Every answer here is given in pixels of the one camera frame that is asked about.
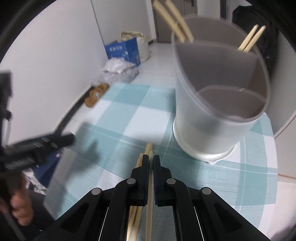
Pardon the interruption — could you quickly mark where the grey white utensil holder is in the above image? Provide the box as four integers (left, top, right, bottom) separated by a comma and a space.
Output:
171, 15, 270, 164

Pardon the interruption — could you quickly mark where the grey brown door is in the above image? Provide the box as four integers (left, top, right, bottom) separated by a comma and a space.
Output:
152, 1, 194, 43

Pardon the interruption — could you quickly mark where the teal checked table cloth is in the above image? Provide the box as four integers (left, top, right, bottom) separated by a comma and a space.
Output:
45, 83, 278, 233

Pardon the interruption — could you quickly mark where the grey plastic parcel bag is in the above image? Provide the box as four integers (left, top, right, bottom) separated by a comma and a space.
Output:
95, 67, 138, 86

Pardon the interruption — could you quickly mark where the black hanging jacket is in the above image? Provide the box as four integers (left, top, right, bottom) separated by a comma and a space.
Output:
231, 4, 280, 77

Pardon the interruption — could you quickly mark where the person's left hand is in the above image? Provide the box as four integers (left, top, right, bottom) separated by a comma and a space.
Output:
10, 173, 34, 226

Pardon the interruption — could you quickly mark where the brown suede shoe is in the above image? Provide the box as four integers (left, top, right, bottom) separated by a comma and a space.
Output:
84, 89, 103, 108
91, 82, 109, 96

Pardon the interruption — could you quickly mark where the beige tote bag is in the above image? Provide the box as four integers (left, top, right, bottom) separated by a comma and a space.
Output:
120, 31, 151, 62

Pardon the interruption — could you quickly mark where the blue Jordan shoe box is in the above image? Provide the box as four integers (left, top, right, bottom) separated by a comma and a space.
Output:
32, 151, 62, 188

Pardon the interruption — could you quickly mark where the wooden chopstick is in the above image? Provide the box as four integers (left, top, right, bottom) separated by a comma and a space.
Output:
145, 151, 154, 241
165, 0, 194, 43
126, 153, 143, 241
129, 143, 153, 240
237, 24, 258, 51
243, 26, 266, 52
152, 1, 186, 43

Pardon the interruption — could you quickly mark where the wooden chopstick in holder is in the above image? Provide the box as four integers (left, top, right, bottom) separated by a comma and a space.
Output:
237, 24, 258, 51
243, 26, 266, 52

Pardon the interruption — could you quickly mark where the white plastic parcel bag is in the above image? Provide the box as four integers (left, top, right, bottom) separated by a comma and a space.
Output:
103, 57, 136, 74

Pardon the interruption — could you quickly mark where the blue cardboard box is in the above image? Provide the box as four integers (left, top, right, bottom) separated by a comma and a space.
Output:
105, 38, 140, 66

